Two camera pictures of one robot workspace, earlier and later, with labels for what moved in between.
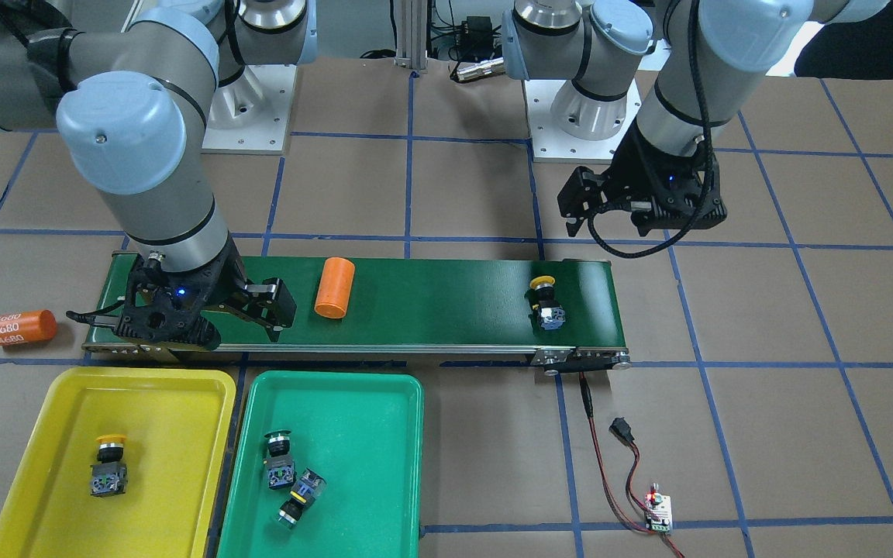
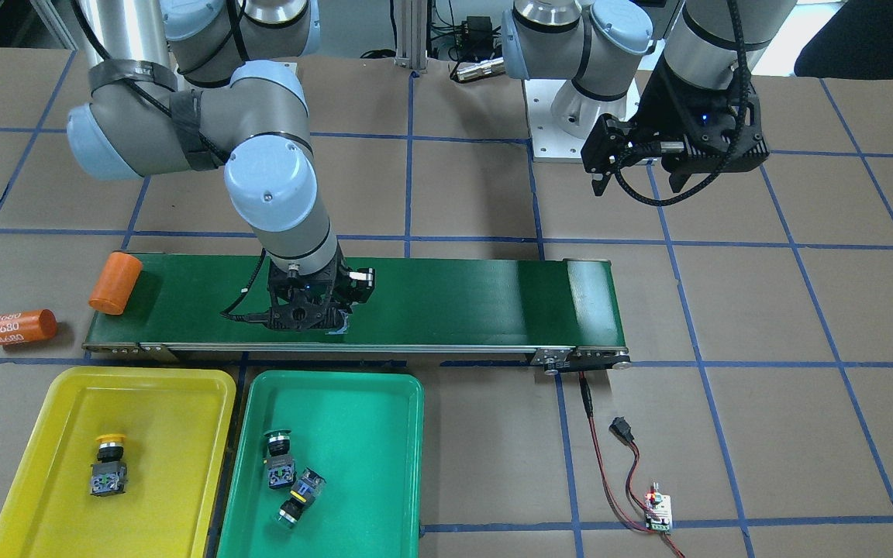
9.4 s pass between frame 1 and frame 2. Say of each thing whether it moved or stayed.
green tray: stayed
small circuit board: stayed
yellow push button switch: stayed
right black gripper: moved
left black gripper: moved
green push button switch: stayed
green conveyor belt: stayed
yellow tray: stayed
